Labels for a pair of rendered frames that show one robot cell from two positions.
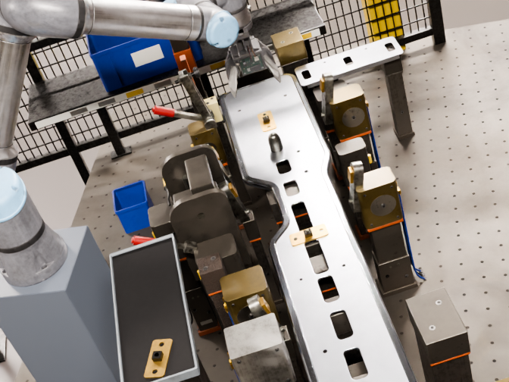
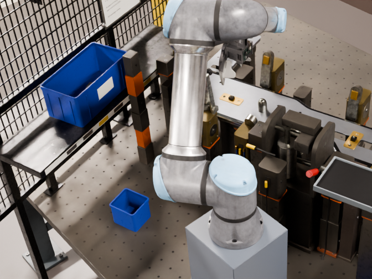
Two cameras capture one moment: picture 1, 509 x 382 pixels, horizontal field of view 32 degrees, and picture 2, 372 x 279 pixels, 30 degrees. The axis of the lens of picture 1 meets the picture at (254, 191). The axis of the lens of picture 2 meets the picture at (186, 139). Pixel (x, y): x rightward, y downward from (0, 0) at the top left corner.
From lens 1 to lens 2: 182 cm
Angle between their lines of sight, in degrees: 40
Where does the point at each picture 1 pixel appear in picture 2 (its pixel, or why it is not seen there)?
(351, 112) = (279, 75)
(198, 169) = (300, 117)
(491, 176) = (327, 97)
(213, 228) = (326, 151)
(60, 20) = (263, 20)
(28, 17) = (248, 22)
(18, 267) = (252, 229)
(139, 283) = (357, 188)
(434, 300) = not seen: outside the picture
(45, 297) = (274, 242)
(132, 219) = (140, 217)
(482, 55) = not seen: hidden behind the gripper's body
